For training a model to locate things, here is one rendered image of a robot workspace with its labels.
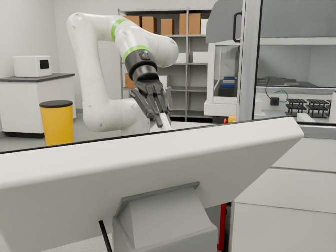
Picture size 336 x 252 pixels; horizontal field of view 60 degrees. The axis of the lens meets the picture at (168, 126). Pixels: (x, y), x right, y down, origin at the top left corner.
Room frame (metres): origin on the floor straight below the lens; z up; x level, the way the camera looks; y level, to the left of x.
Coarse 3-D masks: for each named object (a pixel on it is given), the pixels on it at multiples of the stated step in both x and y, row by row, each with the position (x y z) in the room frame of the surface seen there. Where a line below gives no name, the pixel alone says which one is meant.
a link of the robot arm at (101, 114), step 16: (80, 16) 1.29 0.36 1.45; (96, 16) 1.34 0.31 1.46; (80, 32) 1.26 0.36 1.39; (96, 32) 1.32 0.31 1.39; (80, 48) 1.24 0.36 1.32; (96, 48) 1.28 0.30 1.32; (80, 64) 1.22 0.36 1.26; (96, 64) 1.23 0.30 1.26; (80, 80) 1.21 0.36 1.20; (96, 80) 1.20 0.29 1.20; (96, 96) 1.16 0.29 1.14; (96, 112) 1.12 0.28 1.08; (112, 112) 1.15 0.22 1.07; (96, 128) 1.12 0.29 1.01; (112, 128) 1.16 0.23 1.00
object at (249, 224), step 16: (240, 208) 0.92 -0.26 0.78; (256, 208) 0.91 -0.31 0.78; (272, 208) 0.89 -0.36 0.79; (288, 208) 0.88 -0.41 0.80; (240, 224) 0.92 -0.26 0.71; (256, 224) 0.91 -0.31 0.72; (272, 224) 0.89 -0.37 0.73; (288, 224) 0.88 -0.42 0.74; (304, 224) 0.87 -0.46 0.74; (320, 224) 0.86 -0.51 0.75; (240, 240) 0.92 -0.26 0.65; (256, 240) 0.90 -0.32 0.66; (272, 240) 0.89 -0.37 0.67; (288, 240) 0.88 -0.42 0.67; (304, 240) 0.87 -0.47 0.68; (320, 240) 0.86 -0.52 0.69
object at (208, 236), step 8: (120, 224) 0.45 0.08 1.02; (120, 232) 0.43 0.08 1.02; (192, 232) 0.43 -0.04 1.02; (200, 232) 0.43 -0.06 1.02; (208, 232) 0.44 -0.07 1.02; (216, 232) 0.44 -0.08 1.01; (120, 240) 0.43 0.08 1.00; (128, 240) 0.41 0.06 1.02; (168, 240) 0.41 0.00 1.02; (176, 240) 0.41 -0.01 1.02; (184, 240) 0.42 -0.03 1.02; (192, 240) 0.42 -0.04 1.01; (200, 240) 0.43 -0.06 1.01; (208, 240) 0.43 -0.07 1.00; (216, 240) 0.44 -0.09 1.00; (120, 248) 0.44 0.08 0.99; (128, 248) 0.39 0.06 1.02; (144, 248) 0.39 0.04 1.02; (152, 248) 0.39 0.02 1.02; (160, 248) 0.40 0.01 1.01; (168, 248) 0.40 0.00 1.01; (176, 248) 0.41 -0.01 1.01; (184, 248) 0.42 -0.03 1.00; (192, 248) 0.42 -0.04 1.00; (200, 248) 0.43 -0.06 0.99; (208, 248) 0.44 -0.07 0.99; (216, 248) 0.44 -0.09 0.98
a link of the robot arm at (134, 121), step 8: (120, 104) 1.19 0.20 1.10; (128, 104) 1.20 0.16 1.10; (136, 104) 1.21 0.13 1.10; (128, 112) 1.18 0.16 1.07; (136, 112) 1.20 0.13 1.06; (128, 120) 1.18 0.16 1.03; (136, 120) 1.20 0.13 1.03; (144, 120) 1.22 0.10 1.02; (120, 128) 1.18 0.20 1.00; (128, 128) 1.20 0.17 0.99; (136, 128) 1.20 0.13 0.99; (144, 128) 1.22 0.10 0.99
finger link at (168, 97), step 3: (168, 87) 0.86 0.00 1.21; (171, 87) 0.86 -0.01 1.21; (168, 90) 0.85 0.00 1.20; (168, 93) 0.84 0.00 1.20; (165, 96) 0.85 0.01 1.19; (168, 96) 0.83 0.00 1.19; (165, 99) 0.85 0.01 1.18; (168, 99) 0.82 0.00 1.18; (171, 99) 0.83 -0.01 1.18; (165, 102) 0.84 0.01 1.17; (168, 102) 0.81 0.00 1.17; (171, 102) 0.82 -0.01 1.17; (168, 105) 0.80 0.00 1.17; (171, 105) 0.81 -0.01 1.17; (168, 108) 0.80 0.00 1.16; (171, 108) 0.80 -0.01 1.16; (171, 111) 0.79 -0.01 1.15
